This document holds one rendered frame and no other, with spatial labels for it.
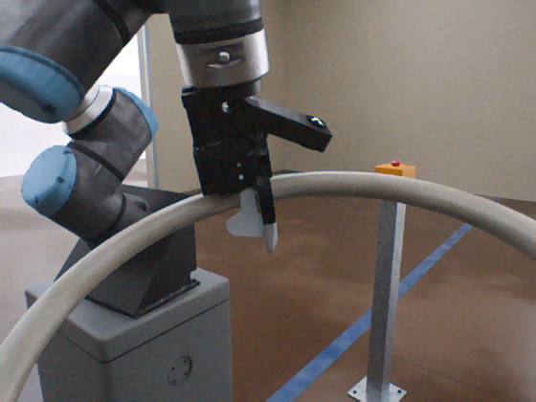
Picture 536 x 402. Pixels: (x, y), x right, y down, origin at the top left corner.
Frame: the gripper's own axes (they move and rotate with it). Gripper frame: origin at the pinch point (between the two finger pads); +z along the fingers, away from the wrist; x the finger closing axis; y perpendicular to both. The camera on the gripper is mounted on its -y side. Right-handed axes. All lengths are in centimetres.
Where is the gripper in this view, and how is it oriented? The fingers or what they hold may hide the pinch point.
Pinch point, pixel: (271, 230)
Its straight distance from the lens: 54.0
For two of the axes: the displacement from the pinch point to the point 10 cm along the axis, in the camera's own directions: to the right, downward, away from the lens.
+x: 1.3, 5.1, -8.5
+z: 1.3, 8.4, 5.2
